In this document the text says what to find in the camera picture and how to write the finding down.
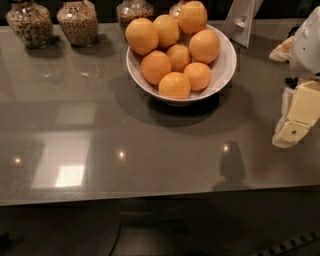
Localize centre small orange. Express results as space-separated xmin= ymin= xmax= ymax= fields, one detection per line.
xmin=166 ymin=44 xmax=192 ymax=72

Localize black wire rack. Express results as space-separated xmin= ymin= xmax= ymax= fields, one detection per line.
xmin=285 ymin=27 xmax=298 ymax=89

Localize glass jar of grains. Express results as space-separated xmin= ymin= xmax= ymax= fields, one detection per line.
xmin=57 ymin=0 xmax=98 ymax=47

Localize black white striped strip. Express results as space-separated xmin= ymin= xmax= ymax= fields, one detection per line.
xmin=251 ymin=230 xmax=320 ymax=256

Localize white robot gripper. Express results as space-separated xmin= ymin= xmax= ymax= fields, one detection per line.
xmin=269 ymin=6 xmax=320 ymax=148

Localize glass jar of nuts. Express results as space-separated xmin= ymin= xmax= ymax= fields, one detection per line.
xmin=6 ymin=0 xmax=54 ymax=49

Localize white ceramic bowl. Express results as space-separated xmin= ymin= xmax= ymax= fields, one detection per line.
xmin=126 ymin=24 xmax=237 ymax=106

